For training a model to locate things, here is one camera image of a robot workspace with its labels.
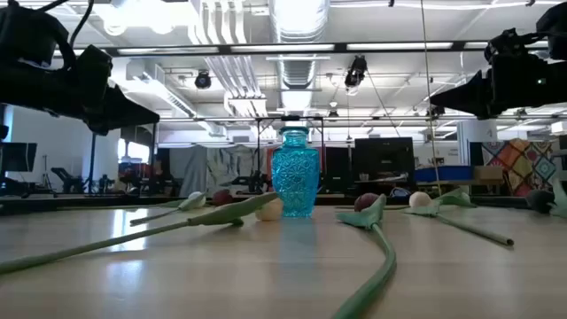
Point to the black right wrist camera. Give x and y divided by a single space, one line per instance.
505 46

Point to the thin tan pole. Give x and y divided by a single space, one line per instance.
429 97

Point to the black computer monitor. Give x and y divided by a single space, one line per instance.
17 157

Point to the blue patterned glass vase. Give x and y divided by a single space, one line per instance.
295 177

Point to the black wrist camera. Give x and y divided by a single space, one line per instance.
95 66
505 46

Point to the black artificial tulip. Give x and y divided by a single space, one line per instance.
540 201

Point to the brown cardboard box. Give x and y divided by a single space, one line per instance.
488 173

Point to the cream artificial tulip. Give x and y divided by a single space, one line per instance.
269 212

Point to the peach artificial tulip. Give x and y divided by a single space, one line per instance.
420 199

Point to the grey curtain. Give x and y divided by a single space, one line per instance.
195 170

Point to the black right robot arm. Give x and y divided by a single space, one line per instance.
553 31

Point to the maroon artificial tulip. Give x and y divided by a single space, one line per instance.
221 197
364 203

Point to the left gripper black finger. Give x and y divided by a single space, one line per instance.
124 113

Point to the black television screen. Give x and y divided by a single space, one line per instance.
383 159

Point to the colourful patchwork quilt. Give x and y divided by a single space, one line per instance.
522 168

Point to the silver ventilation duct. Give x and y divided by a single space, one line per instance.
299 71

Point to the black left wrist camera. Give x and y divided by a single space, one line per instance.
95 66

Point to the black aluminium table frame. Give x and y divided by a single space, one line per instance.
66 204

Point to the round black ceiling spotlight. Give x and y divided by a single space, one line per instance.
203 80

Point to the black overhead camera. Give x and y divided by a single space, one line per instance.
356 71

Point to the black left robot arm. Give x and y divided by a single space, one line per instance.
26 31

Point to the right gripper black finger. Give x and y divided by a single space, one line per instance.
469 97

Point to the blue storage bin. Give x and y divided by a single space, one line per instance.
443 173

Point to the black overhead light bar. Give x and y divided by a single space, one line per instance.
283 47

